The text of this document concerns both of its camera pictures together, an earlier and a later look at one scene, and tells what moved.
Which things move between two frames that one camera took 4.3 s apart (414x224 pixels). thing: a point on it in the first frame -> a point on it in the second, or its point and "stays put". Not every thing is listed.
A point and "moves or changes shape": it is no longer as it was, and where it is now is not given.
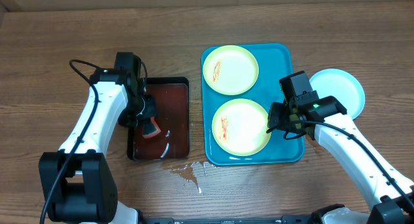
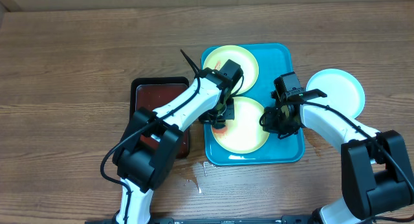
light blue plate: x=343 y=86 stays put
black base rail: x=285 y=219 stays put
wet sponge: x=149 y=130 moves or changes shape
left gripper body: x=140 y=111 -> x=221 y=113
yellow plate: x=240 y=127 stays put
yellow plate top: x=230 y=70 stays put
